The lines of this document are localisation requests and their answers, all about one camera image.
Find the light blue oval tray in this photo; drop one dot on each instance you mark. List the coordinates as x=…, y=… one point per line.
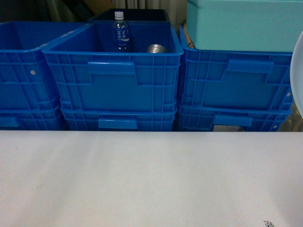
x=296, y=81

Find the blue crate bottom centre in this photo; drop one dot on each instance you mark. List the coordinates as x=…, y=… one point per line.
x=93, y=120

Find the blue crate bottom right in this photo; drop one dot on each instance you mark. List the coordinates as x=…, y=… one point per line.
x=191, y=118

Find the silver metal can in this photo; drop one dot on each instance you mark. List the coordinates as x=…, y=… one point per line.
x=157, y=48

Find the blue crate top centre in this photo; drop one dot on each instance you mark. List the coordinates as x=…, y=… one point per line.
x=92, y=75

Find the blue crate top right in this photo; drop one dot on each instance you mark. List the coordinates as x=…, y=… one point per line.
x=235, y=80

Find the clear water bottle blue label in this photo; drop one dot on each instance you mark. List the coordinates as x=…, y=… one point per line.
x=120, y=33

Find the dark blue crate behind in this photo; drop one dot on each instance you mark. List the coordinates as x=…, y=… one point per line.
x=147, y=15

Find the blue crate top left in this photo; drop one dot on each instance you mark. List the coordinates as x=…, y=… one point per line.
x=26, y=81

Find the teal plastic box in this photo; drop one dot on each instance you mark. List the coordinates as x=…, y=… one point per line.
x=245, y=25

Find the blue crate bottom left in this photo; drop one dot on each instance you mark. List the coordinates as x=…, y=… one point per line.
x=35, y=120

